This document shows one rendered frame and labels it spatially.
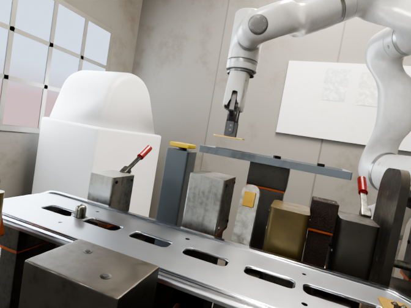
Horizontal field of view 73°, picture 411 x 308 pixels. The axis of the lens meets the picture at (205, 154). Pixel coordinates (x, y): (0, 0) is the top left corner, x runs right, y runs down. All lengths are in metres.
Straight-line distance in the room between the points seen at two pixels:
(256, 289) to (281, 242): 0.17
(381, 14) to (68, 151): 2.19
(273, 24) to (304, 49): 2.35
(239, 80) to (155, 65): 2.94
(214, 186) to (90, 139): 1.82
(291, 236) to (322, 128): 2.36
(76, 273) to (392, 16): 0.90
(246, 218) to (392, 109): 0.56
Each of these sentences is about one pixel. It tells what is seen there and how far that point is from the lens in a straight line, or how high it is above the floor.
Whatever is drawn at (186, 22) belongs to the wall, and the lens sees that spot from 3.61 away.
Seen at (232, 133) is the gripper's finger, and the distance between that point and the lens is 0.76.
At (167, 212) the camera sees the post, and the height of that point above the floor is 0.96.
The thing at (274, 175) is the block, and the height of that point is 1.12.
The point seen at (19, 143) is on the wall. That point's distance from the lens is 2.92.
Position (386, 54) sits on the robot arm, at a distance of 1.01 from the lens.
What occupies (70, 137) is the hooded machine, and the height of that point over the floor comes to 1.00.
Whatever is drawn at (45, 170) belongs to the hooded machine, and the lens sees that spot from 2.72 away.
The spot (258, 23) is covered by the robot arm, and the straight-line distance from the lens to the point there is 0.72.
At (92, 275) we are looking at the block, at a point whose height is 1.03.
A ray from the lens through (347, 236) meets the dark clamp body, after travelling 0.61.
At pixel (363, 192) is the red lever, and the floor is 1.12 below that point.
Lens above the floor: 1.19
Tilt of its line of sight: 3 degrees down
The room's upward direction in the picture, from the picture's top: 10 degrees clockwise
